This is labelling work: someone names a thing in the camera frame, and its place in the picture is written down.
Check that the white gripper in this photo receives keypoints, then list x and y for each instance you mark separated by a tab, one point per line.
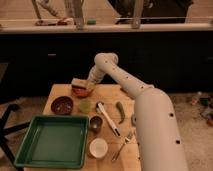
90	86

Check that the black and tan eraser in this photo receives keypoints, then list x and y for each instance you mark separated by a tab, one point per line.
79	83

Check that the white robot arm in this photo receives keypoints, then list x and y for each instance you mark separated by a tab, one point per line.
160	145

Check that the orange red bowl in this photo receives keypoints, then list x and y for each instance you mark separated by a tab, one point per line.
81	92

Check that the dark maroon bowl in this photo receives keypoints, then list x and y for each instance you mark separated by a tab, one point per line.
62	105

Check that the light green cup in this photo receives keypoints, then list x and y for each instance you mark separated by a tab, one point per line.
85	106

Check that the green chili pepper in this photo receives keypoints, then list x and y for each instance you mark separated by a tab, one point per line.
120	108

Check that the small metal cup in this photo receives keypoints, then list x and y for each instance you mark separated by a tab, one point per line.
96	124

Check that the blue sponge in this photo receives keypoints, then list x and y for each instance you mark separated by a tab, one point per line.
133	120

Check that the green plastic tray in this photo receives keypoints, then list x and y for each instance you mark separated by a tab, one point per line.
54	142

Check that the silver fork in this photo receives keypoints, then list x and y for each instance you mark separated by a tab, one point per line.
126	141

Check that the dark cabinet counter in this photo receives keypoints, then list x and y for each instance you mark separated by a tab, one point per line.
173	57

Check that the black office chair base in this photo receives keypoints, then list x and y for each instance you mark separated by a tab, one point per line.
6	131

